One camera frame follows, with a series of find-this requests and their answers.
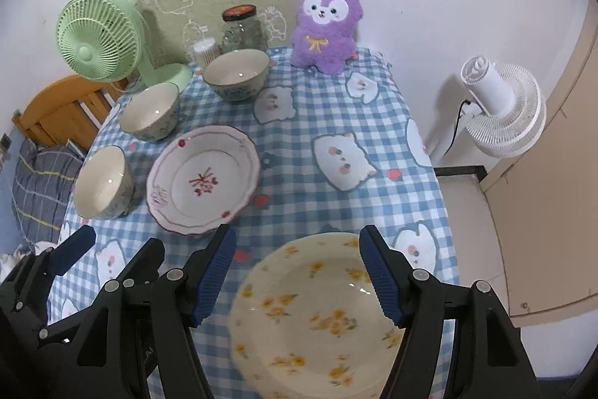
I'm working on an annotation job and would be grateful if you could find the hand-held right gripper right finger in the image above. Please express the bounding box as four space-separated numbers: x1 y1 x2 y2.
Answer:
359 225 536 399

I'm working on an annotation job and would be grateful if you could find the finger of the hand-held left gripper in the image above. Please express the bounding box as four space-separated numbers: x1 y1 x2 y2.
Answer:
117 237 166 288
28 225 97 283

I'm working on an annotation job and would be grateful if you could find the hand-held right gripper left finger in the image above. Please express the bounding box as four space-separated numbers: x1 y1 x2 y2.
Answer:
58 224 237 399

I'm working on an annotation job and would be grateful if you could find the beige floral ceramic bowl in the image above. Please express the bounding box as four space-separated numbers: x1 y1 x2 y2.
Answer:
119 82 182 142
72 145 136 221
202 49 271 103

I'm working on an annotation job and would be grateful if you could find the small deep cream yellow-flower plate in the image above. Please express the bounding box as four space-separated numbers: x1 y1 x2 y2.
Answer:
228 232 408 399

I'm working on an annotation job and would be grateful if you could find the white plate pink rim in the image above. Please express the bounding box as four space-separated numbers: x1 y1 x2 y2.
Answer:
146 125 262 237

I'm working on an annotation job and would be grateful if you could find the grey plaid pillow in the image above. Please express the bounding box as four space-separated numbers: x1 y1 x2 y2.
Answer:
12 139 87 252

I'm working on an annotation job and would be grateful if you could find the wooden bed headboard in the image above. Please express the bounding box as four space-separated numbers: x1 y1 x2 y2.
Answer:
14 76 129 157

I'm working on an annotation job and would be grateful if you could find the blue checked tablecloth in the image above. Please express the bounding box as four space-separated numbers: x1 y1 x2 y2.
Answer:
47 46 461 399

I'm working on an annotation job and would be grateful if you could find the beige door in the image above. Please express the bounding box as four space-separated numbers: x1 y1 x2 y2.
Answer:
481 0 598 329

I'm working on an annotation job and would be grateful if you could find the white standing fan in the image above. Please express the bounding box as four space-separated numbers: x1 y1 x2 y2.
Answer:
427 57 547 168

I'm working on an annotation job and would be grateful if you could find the green desk fan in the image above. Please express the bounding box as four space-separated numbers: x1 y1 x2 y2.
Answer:
56 0 193 93

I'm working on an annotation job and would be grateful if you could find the cotton swab container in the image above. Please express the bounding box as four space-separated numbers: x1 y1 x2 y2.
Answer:
193 38 219 73

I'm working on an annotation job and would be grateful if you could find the glass jar dark lid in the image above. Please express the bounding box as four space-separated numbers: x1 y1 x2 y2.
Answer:
219 5 267 54

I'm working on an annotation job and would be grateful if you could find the purple plush toy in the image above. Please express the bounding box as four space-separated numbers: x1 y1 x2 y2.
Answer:
290 0 364 76

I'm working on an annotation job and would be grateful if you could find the black fan power cable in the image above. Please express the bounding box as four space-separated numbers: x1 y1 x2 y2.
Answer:
441 99 472 157

